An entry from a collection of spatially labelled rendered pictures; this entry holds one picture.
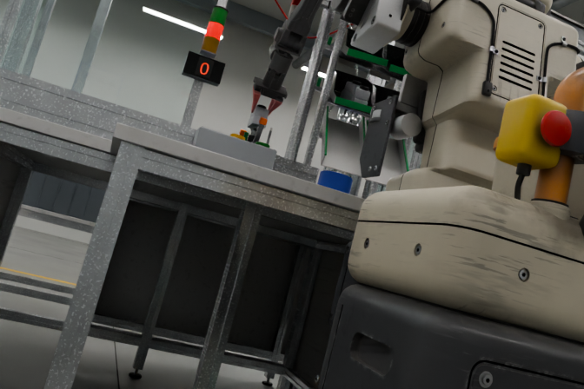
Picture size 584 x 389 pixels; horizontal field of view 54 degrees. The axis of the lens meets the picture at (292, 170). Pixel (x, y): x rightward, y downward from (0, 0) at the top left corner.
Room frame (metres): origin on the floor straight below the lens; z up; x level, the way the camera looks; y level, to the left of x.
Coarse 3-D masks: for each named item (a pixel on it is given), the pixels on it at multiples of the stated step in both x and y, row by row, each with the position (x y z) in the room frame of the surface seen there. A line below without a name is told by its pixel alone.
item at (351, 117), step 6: (342, 114) 2.60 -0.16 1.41; (348, 114) 2.60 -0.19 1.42; (354, 114) 2.62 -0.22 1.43; (342, 120) 2.59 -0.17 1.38; (348, 120) 2.58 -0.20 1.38; (354, 120) 2.58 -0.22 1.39; (360, 120) 2.59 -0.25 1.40; (324, 168) 2.62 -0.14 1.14; (330, 168) 2.59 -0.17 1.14; (342, 174) 2.58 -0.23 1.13; (348, 174) 2.60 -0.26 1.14
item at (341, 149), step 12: (324, 120) 1.83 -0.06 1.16; (336, 120) 1.88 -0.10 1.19; (324, 132) 1.76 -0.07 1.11; (336, 132) 1.83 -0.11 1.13; (348, 132) 1.85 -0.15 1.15; (360, 132) 1.85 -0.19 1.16; (324, 144) 1.70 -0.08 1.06; (336, 144) 1.78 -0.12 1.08; (348, 144) 1.80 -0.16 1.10; (360, 144) 1.80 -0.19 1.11; (324, 156) 1.66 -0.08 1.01; (336, 156) 1.73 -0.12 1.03; (348, 156) 1.75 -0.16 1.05; (336, 168) 1.69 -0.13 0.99; (348, 168) 1.70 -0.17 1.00; (360, 168) 1.72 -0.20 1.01
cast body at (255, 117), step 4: (260, 104) 1.69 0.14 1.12; (256, 108) 1.68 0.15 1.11; (260, 108) 1.68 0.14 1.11; (264, 108) 1.70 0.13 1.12; (256, 112) 1.68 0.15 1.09; (260, 112) 1.68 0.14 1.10; (264, 112) 1.69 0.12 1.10; (268, 112) 1.69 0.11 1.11; (252, 116) 1.69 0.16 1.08; (256, 116) 1.67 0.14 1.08; (260, 116) 1.67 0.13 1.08; (264, 116) 1.69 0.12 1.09; (252, 120) 1.67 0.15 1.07; (256, 120) 1.67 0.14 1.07; (248, 124) 1.72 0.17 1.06; (252, 124) 1.68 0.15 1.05; (256, 124) 1.67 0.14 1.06; (252, 128) 1.72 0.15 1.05; (256, 128) 1.71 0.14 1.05; (264, 128) 1.69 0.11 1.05
